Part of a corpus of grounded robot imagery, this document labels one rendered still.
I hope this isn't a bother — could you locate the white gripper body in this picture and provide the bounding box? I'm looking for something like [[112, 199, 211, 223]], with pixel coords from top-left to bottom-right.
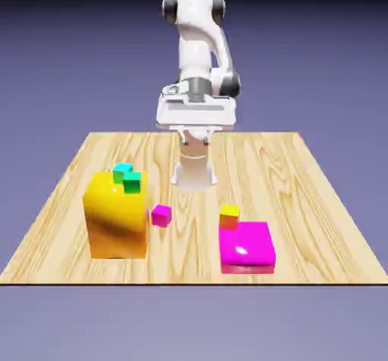
[[155, 93, 237, 132]]

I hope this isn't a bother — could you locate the large yellow box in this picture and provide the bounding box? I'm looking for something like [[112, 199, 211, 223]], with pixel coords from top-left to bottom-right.
[[82, 171, 150, 260]]

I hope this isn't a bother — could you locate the small magenta cube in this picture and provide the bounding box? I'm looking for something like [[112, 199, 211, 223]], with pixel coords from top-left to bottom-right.
[[151, 204, 173, 228]]

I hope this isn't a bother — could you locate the small cyan cube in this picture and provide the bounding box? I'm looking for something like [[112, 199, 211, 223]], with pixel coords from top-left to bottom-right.
[[112, 162, 135, 185]]

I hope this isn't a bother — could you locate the large magenta box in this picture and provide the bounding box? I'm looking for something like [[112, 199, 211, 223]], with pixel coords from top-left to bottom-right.
[[218, 221, 277, 275]]

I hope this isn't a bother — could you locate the small yellow cube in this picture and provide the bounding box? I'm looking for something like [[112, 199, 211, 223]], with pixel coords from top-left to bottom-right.
[[219, 204, 241, 231]]

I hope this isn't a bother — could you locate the small green cube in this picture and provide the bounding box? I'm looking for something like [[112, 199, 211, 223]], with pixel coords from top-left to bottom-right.
[[122, 171, 142, 195]]

